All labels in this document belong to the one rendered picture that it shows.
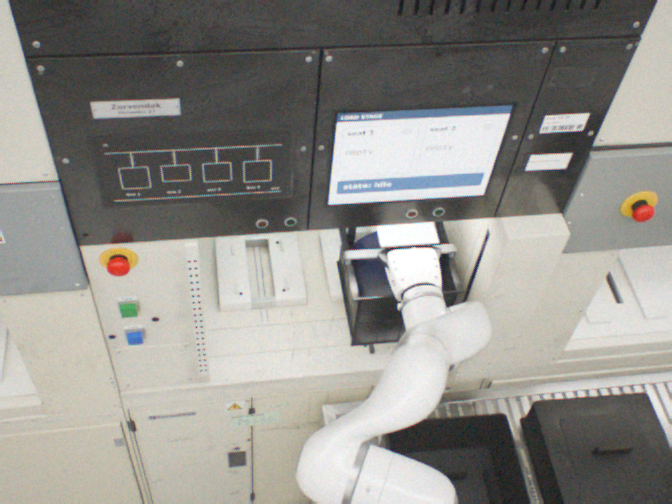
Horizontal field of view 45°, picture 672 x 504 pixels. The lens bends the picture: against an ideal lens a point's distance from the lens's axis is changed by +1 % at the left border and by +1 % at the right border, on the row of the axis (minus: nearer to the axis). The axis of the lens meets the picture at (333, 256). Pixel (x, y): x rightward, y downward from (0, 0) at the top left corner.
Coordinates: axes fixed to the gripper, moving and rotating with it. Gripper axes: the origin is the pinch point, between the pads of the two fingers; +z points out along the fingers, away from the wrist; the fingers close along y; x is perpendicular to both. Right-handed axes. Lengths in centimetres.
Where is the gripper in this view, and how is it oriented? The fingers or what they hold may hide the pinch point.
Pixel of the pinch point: (404, 234)
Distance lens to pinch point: 168.0
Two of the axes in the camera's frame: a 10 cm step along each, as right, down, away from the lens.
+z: -1.4, -7.9, 6.0
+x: 0.8, -6.1, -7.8
